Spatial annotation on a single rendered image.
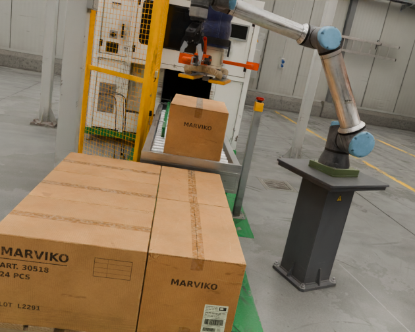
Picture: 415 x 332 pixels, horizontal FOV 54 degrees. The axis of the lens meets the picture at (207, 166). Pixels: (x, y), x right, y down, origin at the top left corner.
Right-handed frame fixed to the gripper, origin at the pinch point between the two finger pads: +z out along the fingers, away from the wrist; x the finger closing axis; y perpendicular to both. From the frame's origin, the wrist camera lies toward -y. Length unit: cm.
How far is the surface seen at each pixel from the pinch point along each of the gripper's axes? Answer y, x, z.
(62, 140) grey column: 103, 121, 87
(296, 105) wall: 1016, -98, 106
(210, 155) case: 68, -9, 63
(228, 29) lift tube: 55, -8, -20
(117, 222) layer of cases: -47, 10, 73
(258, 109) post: 127, -33, 32
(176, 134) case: 63, 15, 53
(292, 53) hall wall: 1016, -54, -34
